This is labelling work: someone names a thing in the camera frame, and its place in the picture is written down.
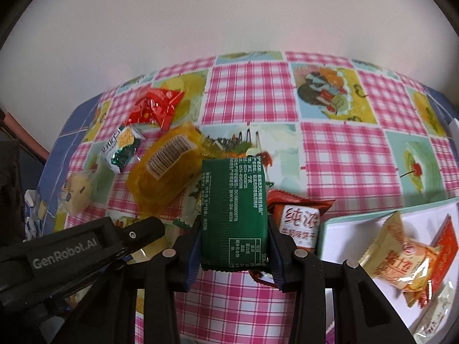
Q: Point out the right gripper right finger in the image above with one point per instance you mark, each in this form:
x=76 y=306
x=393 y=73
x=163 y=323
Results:
x=362 y=313

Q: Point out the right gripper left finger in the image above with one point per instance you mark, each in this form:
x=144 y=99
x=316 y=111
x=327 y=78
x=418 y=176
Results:
x=173 y=270

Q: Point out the orange swiss roll packet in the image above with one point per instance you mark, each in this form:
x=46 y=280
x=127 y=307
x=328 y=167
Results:
x=402 y=262

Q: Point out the dark green biscuit packet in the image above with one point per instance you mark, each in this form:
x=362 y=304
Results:
x=234 y=215

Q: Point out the yellow orange snack packet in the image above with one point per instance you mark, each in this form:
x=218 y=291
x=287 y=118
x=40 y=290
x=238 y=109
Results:
x=168 y=166

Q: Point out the red snack packet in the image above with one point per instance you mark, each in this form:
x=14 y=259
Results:
x=448 y=242

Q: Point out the green white cracker packet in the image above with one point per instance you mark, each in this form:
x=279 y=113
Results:
x=121 y=147

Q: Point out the torn blue white wrapper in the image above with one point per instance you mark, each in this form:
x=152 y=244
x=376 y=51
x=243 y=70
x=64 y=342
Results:
x=33 y=226

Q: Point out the small beige cake piece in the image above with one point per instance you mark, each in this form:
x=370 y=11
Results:
x=42 y=210

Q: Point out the white rice cracker packet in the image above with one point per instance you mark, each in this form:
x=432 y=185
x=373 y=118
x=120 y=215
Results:
x=434 y=315

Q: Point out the white tray with green rim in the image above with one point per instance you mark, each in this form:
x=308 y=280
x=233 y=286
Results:
x=349 y=237

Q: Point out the round bun in clear wrap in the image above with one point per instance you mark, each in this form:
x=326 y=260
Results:
x=80 y=190

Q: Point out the blue plaid tablecloth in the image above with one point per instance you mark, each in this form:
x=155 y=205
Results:
x=57 y=165

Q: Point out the red white milk biscuit packet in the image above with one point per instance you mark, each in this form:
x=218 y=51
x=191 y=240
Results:
x=297 y=216

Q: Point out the red crinkled candy packet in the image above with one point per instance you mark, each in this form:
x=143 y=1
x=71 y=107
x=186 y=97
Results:
x=155 y=106

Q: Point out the pink checkered fruit tablecloth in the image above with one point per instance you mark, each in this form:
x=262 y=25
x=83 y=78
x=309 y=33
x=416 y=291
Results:
x=326 y=127

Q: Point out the pink board by wall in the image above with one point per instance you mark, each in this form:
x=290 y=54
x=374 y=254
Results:
x=14 y=130

